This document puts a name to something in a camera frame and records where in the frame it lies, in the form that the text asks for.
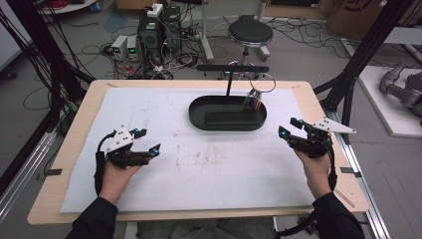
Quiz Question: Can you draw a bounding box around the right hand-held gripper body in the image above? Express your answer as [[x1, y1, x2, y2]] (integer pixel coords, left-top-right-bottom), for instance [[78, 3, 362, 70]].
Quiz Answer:
[[287, 118, 357, 158]]

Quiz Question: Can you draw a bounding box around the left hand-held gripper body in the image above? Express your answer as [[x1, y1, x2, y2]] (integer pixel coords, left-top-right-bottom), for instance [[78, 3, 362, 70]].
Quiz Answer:
[[105, 124, 155, 169]]

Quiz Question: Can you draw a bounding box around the key bunch with coloured tags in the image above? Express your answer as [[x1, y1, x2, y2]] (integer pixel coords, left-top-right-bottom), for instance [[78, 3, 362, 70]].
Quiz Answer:
[[243, 72, 277, 112]]

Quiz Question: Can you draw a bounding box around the black wallet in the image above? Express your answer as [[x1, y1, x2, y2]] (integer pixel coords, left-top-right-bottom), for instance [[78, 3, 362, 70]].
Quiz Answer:
[[204, 111, 257, 126]]

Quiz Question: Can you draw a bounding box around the black key stand with oval tray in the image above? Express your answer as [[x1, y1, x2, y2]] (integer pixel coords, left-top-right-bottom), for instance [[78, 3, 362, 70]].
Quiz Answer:
[[188, 64, 271, 132]]

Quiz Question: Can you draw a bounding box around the person's right hand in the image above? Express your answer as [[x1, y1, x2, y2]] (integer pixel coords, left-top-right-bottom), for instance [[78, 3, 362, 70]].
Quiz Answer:
[[293, 148, 332, 200]]

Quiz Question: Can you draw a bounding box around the person's left hand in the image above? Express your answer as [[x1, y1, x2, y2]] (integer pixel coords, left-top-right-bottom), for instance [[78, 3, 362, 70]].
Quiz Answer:
[[99, 162, 142, 205]]

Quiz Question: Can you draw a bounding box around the white foam mat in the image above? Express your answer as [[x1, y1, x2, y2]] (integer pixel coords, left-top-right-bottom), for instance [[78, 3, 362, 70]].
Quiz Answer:
[[59, 87, 317, 214]]

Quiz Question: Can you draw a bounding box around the white board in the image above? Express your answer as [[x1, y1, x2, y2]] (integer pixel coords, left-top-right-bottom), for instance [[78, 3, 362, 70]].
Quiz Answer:
[[357, 64, 422, 138]]

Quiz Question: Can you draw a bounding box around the grey bench power supply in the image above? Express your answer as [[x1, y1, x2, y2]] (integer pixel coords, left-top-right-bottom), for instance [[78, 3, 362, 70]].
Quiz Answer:
[[109, 34, 129, 62], [126, 34, 139, 62]]

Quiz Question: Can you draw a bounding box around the person's grey trousers lap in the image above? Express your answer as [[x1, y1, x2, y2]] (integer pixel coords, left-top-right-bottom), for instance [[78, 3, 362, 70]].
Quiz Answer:
[[136, 217, 277, 239]]

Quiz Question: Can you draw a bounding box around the black computer tower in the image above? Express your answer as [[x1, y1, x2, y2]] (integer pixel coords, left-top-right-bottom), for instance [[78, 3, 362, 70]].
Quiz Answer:
[[161, 4, 183, 56], [136, 13, 164, 67]]

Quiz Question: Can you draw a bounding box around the black round stool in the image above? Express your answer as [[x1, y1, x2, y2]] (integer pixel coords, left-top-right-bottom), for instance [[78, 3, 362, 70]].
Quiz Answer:
[[227, 14, 275, 81]]

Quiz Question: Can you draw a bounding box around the white metal stand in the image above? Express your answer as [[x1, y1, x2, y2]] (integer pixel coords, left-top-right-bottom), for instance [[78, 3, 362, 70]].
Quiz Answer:
[[198, 0, 216, 64]]

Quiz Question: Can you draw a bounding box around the white power strip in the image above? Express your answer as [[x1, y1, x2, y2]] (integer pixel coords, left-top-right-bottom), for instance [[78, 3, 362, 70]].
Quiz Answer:
[[146, 3, 164, 19]]

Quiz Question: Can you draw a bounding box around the cardboard box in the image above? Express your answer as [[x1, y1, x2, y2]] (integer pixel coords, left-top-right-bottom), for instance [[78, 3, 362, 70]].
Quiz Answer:
[[325, 0, 422, 42]]

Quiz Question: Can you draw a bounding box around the white round table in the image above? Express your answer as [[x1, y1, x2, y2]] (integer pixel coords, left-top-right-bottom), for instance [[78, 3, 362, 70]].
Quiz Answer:
[[39, 0, 100, 15]]

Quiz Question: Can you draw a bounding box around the right hand-held gripper black cable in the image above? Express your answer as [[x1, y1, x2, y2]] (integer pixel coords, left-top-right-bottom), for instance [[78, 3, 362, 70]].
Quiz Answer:
[[274, 140, 338, 239]]

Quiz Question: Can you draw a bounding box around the hand-held gripper black cable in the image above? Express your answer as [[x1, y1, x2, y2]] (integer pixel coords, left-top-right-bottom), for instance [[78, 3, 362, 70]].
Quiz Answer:
[[274, 140, 338, 239], [94, 129, 117, 197]]

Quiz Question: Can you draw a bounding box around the left hand-held gripper black cable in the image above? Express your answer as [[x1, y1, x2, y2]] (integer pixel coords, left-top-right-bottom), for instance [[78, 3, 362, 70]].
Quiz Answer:
[[94, 129, 117, 197]]

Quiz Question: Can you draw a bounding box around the aluminium rail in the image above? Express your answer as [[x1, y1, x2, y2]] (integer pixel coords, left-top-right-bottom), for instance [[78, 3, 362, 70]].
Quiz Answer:
[[326, 111, 393, 239], [0, 128, 58, 220]]

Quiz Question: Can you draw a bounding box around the black frame pole with cables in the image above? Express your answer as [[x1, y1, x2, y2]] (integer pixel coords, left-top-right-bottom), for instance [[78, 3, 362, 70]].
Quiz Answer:
[[0, 0, 96, 197]]

